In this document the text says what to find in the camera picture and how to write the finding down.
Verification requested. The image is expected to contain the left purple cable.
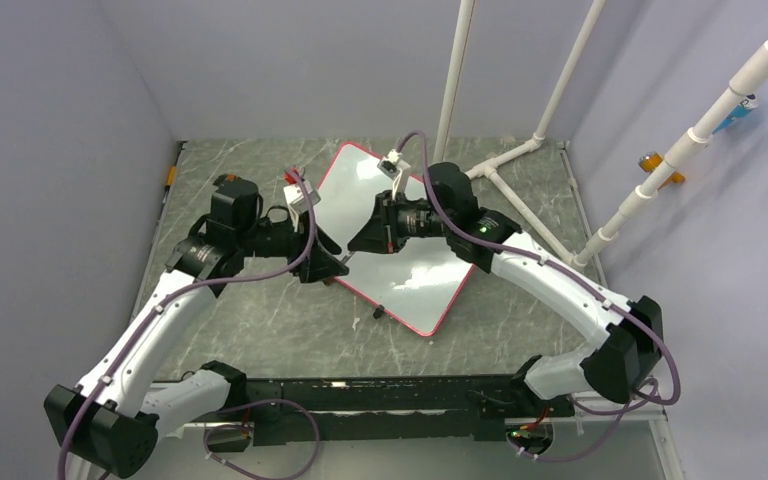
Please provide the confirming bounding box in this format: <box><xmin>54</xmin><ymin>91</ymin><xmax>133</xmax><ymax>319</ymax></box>
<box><xmin>56</xmin><ymin>169</ymin><xmax>319</xmax><ymax>480</ymax></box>

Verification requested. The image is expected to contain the whiteboard marker white barrel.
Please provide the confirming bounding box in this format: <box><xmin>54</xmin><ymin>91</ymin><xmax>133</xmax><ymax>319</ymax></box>
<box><xmin>340</xmin><ymin>251</ymin><xmax>356</xmax><ymax>264</ymax></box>

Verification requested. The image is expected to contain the white PVC pipe frame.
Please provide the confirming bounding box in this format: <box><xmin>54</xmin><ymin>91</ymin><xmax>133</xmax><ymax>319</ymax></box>
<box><xmin>430</xmin><ymin>1</ymin><xmax>605</xmax><ymax>264</ymax></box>

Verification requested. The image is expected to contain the orange black small object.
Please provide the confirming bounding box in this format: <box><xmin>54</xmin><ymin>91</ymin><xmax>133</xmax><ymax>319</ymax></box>
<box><xmin>213</xmin><ymin>174</ymin><xmax>237</xmax><ymax>187</ymax></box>

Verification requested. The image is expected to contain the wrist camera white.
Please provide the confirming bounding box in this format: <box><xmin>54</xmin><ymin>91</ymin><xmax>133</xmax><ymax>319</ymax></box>
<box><xmin>377</xmin><ymin>149</ymin><xmax>412</xmax><ymax>201</ymax></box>
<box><xmin>283</xmin><ymin>168</ymin><xmax>321</xmax><ymax>215</ymax></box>

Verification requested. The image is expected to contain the red framed whiteboard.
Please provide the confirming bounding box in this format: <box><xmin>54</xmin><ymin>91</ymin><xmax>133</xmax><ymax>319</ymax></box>
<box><xmin>315</xmin><ymin>142</ymin><xmax>474</xmax><ymax>337</ymax></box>

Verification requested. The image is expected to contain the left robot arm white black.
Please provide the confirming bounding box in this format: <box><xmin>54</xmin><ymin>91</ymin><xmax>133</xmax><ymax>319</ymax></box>
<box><xmin>44</xmin><ymin>169</ymin><xmax>348</xmax><ymax>478</ymax></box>

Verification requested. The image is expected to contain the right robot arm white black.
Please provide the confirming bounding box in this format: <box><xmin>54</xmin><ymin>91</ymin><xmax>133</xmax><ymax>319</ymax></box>
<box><xmin>348</xmin><ymin>159</ymin><xmax>662</xmax><ymax>415</ymax></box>

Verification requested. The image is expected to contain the white PVC pipe right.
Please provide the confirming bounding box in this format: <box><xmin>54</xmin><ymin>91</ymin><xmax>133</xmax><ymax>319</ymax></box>
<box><xmin>570</xmin><ymin>39</ymin><xmax>768</xmax><ymax>268</ymax></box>

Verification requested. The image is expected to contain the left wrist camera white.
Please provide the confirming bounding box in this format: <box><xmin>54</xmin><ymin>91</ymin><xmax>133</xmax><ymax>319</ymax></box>
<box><xmin>283</xmin><ymin>168</ymin><xmax>321</xmax><ymax>215</ymax></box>

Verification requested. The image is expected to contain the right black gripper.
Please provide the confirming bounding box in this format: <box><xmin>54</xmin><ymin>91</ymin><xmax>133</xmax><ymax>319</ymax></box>
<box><xmin>349</xmin><ymin>189</ymin><xmax>454</xmax><ymax>254</ymax></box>

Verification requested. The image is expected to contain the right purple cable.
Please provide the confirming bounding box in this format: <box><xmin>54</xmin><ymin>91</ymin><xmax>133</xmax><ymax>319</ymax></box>
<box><xmin>397</xmin><ymin>130</ymin><xmax>682</xmax><ymax>407</ymax></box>

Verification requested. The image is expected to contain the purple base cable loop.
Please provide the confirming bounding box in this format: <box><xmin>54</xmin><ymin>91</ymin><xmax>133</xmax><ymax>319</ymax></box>
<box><xmin>202</xmin><ymin>398</ymin><xmax>322</xmax><ymax>480</ymax></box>

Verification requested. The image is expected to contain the orange clamp on wall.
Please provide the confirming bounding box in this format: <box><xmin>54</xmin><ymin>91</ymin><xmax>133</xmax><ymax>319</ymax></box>
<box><xmin>638</xmin><ymin>152</ymin><xmax>686</xmax><ymax>190</ymax></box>

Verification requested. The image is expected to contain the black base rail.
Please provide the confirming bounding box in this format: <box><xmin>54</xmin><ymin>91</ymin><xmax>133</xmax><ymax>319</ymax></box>
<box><xmin>152</xmin><ymin>374</ymin><xmax>664</xmax><ymax>445</ymax></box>

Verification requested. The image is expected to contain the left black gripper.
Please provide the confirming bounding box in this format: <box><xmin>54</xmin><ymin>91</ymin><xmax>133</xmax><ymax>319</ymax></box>
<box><xmin>238</xmin><ymin>207</ymin><xmax>349</xmax><ymax>283</ymax></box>

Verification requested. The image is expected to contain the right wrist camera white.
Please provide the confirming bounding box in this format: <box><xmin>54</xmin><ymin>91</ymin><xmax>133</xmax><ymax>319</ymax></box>
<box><xmin>377</xmin><ymin>149</ymin><xmax>412</xmax><ymax>201</ymax></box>

